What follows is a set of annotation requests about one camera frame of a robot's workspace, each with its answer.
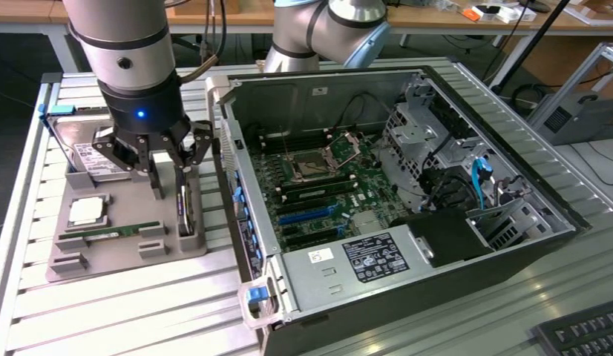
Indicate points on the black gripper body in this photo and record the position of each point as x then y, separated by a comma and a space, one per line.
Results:
143, 104

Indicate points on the low-profile GPU graphics card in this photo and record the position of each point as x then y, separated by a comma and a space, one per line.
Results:
186, 207

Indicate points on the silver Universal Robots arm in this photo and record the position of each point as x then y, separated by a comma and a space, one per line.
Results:
123, 37

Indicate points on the hard disk in blue carrier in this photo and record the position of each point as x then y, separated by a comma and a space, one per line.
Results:
73, 133

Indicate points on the silver CPU chip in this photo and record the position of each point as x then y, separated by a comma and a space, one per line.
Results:
88, 210

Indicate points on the grey parts rack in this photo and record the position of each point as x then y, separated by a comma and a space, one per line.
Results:
132, 222

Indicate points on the green RAM stick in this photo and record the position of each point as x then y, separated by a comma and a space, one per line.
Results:
108, 233

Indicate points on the CPU socket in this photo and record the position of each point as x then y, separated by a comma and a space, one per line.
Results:
308, 165

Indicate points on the long black expansion slot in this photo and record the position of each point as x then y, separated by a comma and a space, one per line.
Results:
303, 207
312, 243
311, 234

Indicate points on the black installed RAM stick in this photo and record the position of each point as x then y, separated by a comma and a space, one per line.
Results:
318, 193

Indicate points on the blue expansion slot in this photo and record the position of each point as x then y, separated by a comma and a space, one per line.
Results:
306, 217

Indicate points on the open metal socket cover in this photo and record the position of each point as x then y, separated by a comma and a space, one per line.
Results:
347, 150

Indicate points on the wooden top desk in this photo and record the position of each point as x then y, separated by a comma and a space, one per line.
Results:
434, 18
19, 15

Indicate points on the green motherboard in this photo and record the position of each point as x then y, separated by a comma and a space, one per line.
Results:
379, 185

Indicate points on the silver chipset heat sink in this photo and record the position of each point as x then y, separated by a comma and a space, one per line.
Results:
367, 222

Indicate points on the silver disk bay cage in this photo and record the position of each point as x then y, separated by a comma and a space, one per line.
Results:
410, 133

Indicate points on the blue case latch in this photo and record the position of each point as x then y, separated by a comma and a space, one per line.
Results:
256, 295

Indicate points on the grey power supply unit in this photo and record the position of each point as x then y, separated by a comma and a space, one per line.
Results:
315, 282

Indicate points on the black open PC case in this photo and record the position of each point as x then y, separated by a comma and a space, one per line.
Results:
434, 296

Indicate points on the small orange box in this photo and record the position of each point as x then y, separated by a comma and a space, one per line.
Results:
471, 15

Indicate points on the perforated silver disk bay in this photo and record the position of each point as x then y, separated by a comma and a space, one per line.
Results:
509, 230

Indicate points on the small white box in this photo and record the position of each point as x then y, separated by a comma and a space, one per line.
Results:
514, 15

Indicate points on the black tripod pole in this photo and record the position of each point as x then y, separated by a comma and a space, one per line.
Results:
533, 42

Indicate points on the black keyboard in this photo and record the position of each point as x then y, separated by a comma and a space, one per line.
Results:
588, 333

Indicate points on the aluminium profile frame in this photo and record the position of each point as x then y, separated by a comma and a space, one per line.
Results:
585, 70

